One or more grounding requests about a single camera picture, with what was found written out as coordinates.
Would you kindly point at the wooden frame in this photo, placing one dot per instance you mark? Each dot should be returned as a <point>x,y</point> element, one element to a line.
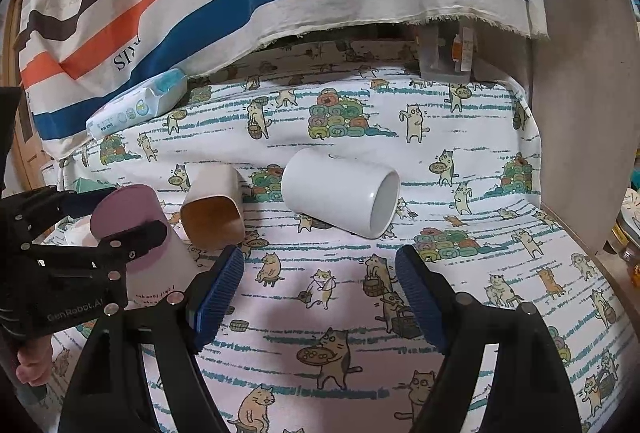
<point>30,158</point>

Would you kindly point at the person's left hand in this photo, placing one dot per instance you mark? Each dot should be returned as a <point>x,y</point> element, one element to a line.
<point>31,365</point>

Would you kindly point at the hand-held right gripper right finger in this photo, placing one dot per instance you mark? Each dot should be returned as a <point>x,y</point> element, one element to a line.
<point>421,294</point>

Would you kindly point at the wet wipes pack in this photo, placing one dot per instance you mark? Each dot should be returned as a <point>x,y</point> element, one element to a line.
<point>135,105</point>

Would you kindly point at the green paper piece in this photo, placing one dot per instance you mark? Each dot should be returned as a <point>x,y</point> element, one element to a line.
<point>88,186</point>

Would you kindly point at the cat printed blanket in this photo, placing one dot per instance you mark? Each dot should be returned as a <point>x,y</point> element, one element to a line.
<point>450,223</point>

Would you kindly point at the pink cup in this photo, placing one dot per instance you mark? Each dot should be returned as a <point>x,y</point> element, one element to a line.
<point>167,269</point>

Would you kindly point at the clear plastic container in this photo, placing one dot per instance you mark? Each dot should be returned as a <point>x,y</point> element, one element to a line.
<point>441,59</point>

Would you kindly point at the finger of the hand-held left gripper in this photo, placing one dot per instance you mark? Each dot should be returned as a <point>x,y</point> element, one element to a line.
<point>135,239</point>
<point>75,203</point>

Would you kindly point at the beige square cup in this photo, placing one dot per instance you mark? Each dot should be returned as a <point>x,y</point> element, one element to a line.
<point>215,224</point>

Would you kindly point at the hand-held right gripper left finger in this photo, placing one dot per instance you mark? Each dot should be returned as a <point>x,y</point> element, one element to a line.
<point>220,294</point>

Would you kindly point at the pile of assorted goods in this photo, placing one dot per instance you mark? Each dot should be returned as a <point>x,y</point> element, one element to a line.
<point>629,213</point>

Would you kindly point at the white ceramic cup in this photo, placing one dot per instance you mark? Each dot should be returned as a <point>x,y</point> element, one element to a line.
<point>325,188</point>

